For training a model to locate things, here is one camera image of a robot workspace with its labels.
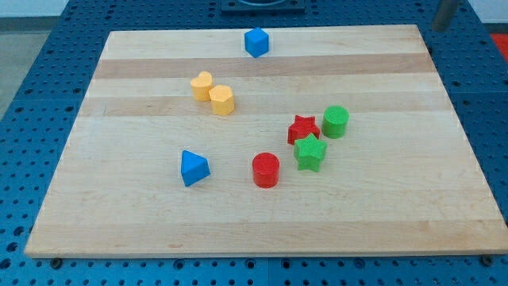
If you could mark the blue cube block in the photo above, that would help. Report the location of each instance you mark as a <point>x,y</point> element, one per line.
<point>256,42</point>

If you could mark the red cylinder block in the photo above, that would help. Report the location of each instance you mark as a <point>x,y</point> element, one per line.
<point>265,170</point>

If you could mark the red star block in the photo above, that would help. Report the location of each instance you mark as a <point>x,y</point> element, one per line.
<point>301,128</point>

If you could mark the yellow pentagon block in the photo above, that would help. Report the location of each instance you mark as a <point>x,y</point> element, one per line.
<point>222,100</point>

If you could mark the green star block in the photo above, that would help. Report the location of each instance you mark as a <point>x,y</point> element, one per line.
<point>309,153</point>

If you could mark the blue triangle block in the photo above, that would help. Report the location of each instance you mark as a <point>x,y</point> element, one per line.
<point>193,168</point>

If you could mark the wooden board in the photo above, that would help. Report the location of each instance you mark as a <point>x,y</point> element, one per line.
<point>402,181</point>

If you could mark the yellow heart block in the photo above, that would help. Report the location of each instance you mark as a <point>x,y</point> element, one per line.
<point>201,86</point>

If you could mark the green cylinder block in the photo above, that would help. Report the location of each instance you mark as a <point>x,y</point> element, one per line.
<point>335,120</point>

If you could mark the grey metal rod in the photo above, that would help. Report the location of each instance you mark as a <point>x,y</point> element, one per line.
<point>445,12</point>

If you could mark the red object at edge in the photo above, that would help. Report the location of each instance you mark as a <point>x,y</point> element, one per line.
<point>501,42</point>

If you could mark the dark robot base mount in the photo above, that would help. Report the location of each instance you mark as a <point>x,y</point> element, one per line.
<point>261,6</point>

